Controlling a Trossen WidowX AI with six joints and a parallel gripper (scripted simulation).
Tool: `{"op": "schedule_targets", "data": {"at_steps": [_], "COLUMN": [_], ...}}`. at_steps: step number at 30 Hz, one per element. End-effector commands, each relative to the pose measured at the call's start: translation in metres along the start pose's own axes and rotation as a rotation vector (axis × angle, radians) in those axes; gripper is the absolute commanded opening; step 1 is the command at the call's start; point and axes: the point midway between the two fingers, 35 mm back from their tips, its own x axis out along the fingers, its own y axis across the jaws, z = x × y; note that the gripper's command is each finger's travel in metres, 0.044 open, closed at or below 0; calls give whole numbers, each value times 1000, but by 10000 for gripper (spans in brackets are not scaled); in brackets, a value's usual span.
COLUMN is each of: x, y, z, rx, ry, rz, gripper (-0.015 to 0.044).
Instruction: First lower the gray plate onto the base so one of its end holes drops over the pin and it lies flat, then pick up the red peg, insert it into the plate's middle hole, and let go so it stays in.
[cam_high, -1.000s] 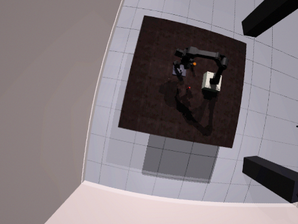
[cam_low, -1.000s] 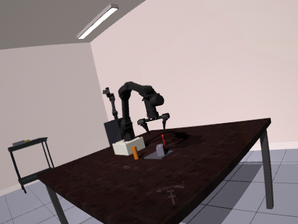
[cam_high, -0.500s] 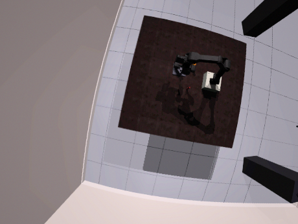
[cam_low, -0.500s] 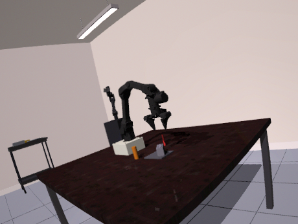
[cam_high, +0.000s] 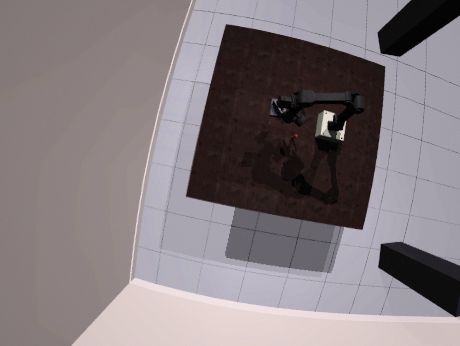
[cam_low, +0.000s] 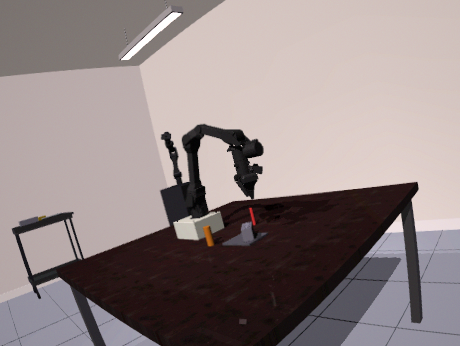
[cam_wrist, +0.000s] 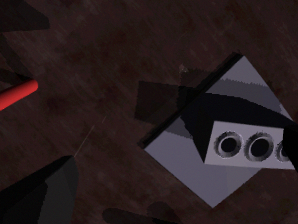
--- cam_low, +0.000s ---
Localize orange cylinder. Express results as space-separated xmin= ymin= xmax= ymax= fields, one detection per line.
xmin=203 ymin=225 xmax=214 ymax=246

